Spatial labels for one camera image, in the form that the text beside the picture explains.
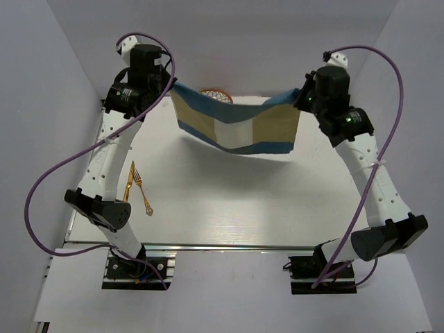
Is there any blue beige white placemat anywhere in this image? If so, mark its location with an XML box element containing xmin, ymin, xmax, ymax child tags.
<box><xmin>170</xmin><ymin>83</ymin><xmax>300</xmax><ymax>155</ymax></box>

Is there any floral patterned ceramic bowl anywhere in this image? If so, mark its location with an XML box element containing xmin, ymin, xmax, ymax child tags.
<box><xmin>199</xmin><ymin>88</ymin><xmax>233</xmax><ymax>104</ymax></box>

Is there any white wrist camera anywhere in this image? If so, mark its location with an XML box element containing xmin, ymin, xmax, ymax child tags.
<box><xmin>116</xmin><ymin>35</ymin><xmax>139</xmax><ymax>64</ymax></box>
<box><xmin>323</xmin><ymin>51</ymin><xmax>348</xmax><ymax>70</ymax></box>

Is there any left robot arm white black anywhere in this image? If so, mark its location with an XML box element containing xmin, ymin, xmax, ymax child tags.
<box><xmin>65</xmin><ymin>42</ymin><xmax>171</xmax><ymax>277</ymax></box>

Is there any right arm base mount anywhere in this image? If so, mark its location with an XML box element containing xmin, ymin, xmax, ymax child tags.
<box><xmin>282</xmin><ymin>256</ymin><xmax>357</xmax><ymax>296</ymax></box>

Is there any gold fork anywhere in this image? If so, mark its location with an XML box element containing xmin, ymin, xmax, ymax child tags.
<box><xmin>133</xmin><ymin>169</ymin><xmax>153</xmax><ymax>216</ymax></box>

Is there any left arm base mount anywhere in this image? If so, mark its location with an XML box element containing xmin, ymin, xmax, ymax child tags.
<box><xmin>101</xmin><ymin>249</ymin><xmax>176</xmax><ymax>291</ymax></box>

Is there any aluminium table front rail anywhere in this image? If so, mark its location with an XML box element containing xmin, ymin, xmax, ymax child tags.
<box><xmin>65</xmin><ymin>242</ymin><xmax>365</xmax><ymax>253</ymax></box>

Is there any gold knife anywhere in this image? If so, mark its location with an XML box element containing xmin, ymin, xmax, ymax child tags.
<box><xmin>123</xmin><ymin>162</ymin><xmax>135</xmax><ymax>202</ymax></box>

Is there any right blue table label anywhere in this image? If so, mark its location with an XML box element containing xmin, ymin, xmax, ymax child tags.
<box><xmin>323</xmin><ymin>99</ymin><xmax>344</xmax><ymax>108</ymax></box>

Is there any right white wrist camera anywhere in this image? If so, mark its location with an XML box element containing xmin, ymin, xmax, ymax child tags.
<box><xmin>323</xmin><ymin>51</ymin><xmax>348</xmax><ymax>70</ymax></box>

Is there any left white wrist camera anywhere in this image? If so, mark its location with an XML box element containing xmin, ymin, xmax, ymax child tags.
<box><xmin>116</xmin><ymin>35</ymin><xmax>139</xmax><ymax>64</ymax></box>

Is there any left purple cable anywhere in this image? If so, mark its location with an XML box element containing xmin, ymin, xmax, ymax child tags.
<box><xmin>23</xmin><ymin>32</ymin><xmax>178</xmax><ymax>291</ymax></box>

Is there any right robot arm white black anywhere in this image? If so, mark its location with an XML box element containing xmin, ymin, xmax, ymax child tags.
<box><xmin>295</xmin><ymin>66</ymin><xmax>428</xmax><ymax>277</ymax></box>

